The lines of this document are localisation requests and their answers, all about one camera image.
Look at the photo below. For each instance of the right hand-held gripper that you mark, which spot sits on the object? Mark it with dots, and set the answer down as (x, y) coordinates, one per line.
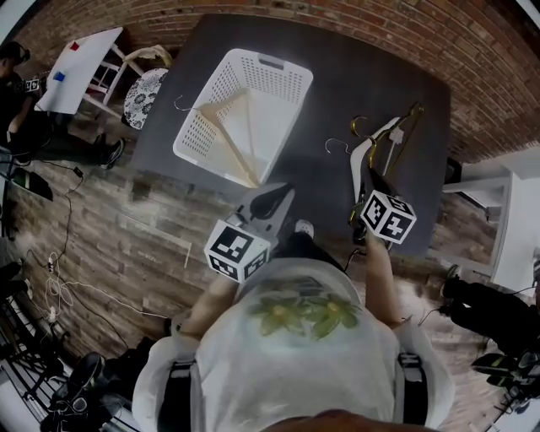
(388, 217)

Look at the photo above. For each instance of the white power strip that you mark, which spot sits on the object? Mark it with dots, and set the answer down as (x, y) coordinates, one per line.
(51, 261)
(52, 313)

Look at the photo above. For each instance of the person's right white shoe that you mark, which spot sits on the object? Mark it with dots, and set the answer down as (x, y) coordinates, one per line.
(304, 228)

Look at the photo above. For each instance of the thin brass metal hanger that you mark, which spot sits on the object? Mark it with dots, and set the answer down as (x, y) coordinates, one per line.
(411, 122)

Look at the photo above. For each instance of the pale stick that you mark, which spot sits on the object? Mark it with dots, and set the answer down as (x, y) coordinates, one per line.
(187, 256)

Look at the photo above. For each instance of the wooden chair floral cushion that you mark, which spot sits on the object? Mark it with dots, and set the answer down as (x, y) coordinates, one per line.
(143, 97)

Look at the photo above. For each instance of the blue cup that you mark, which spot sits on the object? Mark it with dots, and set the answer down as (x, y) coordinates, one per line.
(59, 77)

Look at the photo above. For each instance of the white folding table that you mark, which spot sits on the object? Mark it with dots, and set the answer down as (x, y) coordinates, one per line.
(80, 71)

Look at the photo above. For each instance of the white desk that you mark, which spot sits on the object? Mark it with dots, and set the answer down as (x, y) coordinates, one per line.
(519, 236)

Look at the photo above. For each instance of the person's black trousers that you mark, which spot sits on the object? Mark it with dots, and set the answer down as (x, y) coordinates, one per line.
(308, 253)

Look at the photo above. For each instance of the black green bag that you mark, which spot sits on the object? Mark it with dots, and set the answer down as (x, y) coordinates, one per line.
(36, 185)

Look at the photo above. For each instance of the light wooden hanger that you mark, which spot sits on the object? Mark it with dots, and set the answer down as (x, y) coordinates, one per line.
(230, 145)

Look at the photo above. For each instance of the white plastic hanger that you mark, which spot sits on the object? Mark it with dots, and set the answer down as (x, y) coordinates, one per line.
(356, 177)

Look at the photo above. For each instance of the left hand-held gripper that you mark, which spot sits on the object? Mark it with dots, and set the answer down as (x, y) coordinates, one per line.
(236, 251)

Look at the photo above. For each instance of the person's left forearm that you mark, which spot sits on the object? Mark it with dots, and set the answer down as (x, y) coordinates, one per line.
(206, 304)

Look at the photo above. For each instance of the person's right forearm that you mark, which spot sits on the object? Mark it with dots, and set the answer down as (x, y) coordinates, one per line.
(381, 287)

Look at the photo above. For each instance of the white plastic laundry basket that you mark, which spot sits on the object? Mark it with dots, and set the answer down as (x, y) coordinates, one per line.
(270, 126)

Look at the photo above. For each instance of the person's white floral shirt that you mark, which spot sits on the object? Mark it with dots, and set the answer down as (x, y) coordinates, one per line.
(295, 371)

